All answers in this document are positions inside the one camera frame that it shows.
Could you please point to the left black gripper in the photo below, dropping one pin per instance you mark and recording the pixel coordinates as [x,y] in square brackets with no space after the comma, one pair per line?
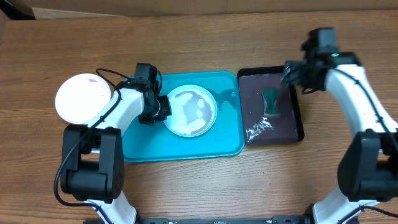
[166,110]

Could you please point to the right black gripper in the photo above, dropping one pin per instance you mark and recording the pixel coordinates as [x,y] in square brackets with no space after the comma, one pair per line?
[293,76]

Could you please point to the light blue plate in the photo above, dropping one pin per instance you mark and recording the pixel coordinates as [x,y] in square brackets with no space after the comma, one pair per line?
[193,111]

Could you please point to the green sponge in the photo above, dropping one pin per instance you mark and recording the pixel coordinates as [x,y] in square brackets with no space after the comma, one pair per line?
[270,97]

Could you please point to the pink white plate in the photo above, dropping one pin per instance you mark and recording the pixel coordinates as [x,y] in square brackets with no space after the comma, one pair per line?
[82,97]

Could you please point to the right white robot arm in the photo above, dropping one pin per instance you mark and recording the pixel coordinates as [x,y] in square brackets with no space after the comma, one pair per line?
[367,173]

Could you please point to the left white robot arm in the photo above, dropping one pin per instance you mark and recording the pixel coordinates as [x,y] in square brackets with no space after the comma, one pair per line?
[92,170]

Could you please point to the teal plastic tray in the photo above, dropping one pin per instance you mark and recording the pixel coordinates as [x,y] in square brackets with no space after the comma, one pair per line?
[143,143]

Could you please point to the black rectangular tray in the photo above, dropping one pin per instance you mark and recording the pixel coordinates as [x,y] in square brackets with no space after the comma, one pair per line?
[263,129]

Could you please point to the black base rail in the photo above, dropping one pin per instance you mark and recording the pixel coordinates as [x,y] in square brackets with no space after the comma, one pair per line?
[279,219]

